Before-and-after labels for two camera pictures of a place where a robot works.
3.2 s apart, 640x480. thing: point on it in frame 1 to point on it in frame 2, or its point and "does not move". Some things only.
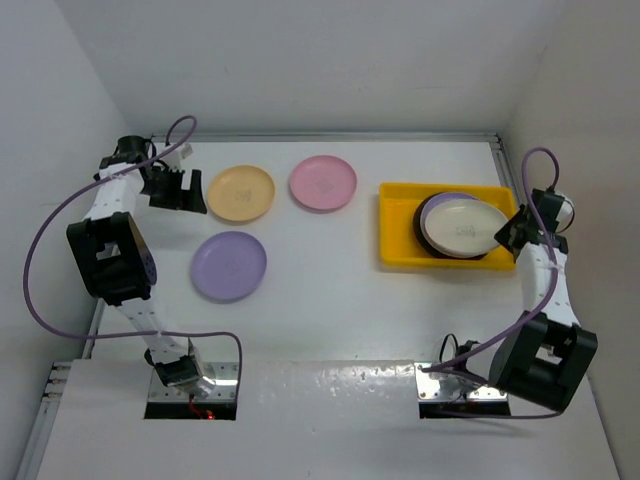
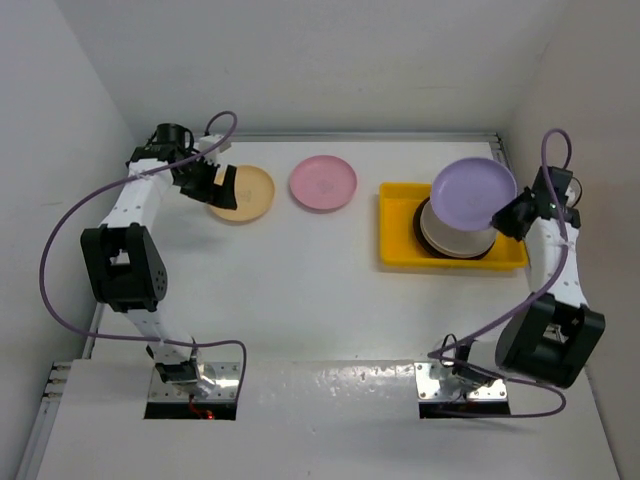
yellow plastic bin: (399, 244) does not move
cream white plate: (463, 227) does not move
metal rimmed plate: (418, 233) does not move
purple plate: (227, 267) to (467, 192)
